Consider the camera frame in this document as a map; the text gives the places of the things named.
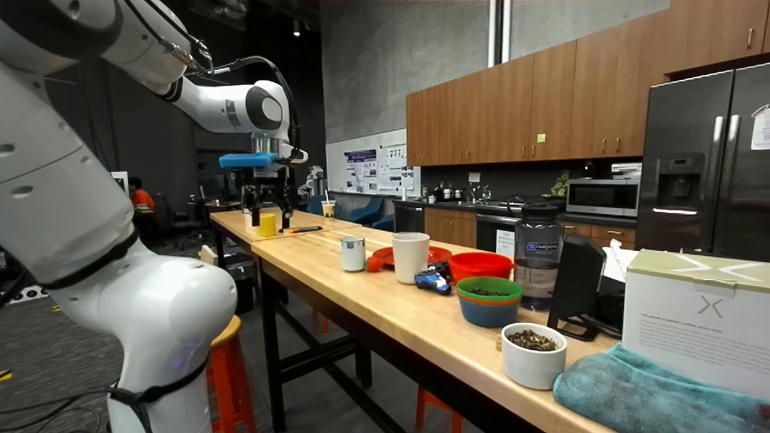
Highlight blue and black toy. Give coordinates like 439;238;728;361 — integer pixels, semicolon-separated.
414;267;452;297

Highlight black refrigerator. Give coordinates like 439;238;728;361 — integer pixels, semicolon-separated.
638;64;770;261

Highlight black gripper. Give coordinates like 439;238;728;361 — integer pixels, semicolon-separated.
239;179;294;235

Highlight white tall cup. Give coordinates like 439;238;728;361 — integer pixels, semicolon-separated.
392;231;430;284

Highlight wooden upper cabinets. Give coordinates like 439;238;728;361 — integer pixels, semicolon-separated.
406;0;770;167

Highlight small white can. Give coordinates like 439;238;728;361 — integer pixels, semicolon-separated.
342;236;366;272

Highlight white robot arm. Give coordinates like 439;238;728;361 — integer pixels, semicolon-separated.
0;0;307;433

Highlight white cardboard box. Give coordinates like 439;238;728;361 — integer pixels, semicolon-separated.
620;250;770;399

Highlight red bowl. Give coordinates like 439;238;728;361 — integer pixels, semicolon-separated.
449;253;511;281

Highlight green and blue bowl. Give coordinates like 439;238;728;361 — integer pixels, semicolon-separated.
457;278;522;328

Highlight white ramekin with contents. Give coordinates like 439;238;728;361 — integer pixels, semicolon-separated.
501;322;567;390

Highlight teal cloth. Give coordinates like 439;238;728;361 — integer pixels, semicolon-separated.
552;344;770;433

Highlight orange stool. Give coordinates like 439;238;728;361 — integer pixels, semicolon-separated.
206;315;256;433

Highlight red plate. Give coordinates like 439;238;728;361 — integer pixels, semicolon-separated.
366;247;452;272

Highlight yellow mug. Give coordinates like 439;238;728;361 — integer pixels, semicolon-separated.
256;212;279;238

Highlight silver microwave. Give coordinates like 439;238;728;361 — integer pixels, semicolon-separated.
564;179;639;216

